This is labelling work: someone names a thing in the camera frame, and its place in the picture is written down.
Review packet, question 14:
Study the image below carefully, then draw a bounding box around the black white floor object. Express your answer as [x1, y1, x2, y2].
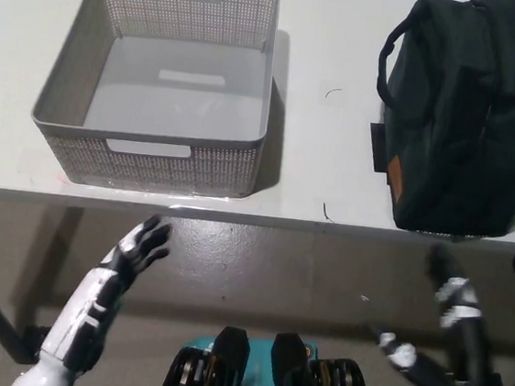
[369, 324, 461, 386]

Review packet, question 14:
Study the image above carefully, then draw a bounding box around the black flat mat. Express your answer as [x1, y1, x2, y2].
[364, 121, 394, 174]

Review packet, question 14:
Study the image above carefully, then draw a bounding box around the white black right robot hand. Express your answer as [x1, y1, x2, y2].
[422, 242, 491, 332]

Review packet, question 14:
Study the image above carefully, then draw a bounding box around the dark green lunch bag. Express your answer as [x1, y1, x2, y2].
[360, 0, 515, 243]

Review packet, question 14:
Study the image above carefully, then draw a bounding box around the grey perforated plastic basket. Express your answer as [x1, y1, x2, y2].
[23, 0, 283, 204]

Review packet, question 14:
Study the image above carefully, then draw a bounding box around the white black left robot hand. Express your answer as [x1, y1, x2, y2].
[111, 210, 176, 287]

